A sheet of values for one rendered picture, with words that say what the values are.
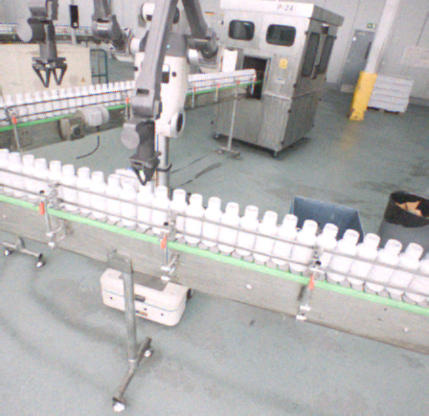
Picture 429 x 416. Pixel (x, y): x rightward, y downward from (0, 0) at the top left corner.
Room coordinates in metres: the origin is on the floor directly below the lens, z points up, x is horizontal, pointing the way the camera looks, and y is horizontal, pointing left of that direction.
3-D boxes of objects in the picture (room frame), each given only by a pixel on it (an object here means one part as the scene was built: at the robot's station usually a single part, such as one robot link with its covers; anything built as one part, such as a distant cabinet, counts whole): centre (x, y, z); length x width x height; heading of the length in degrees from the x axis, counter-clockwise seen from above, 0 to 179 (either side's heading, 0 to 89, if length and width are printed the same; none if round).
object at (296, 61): (5.29, -0.75, 1.00); 1.60 x 1.30 x 2.00; 149
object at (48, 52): (1.13, 0.63, 1.51); 0.10 x 0.07 x 0.07; 168
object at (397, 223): (2.08, -1.58, 0.32); 0.45 x 0.45 x 0.64
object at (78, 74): (4.54, 2.60, 0.59); 1.10 x 0.62 x 1.18; 149
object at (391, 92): (9.64, -4.63, 0.50); 1.24 x 1.03 x 1.00; 80
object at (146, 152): (0.89, 0.22, 1.29); 0.10 x 0.07 x 0.07; 167
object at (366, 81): (7.88, -3.31, 0.55); 0.40 x 0.40 x 1.10; 77
